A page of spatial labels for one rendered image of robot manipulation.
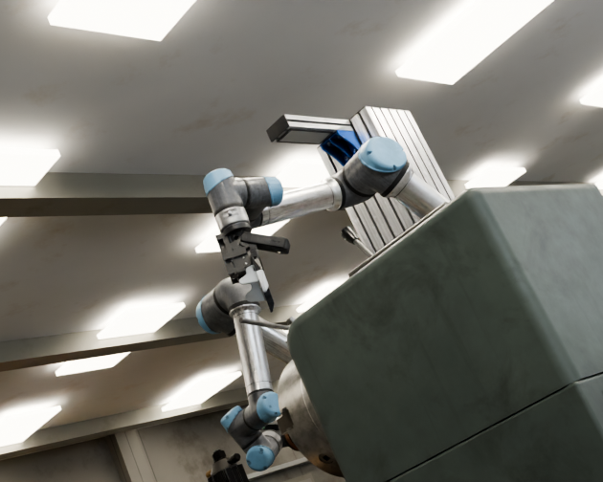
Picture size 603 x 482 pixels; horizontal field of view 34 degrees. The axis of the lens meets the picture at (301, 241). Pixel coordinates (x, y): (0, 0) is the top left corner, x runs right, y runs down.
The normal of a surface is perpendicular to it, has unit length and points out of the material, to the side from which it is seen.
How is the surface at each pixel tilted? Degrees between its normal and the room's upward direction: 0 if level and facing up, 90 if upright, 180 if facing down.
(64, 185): 90
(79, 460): 90
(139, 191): 90
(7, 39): 180
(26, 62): 180
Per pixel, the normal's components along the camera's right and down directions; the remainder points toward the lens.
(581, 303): 0.60, -0.50
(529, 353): -0.69, 0.06
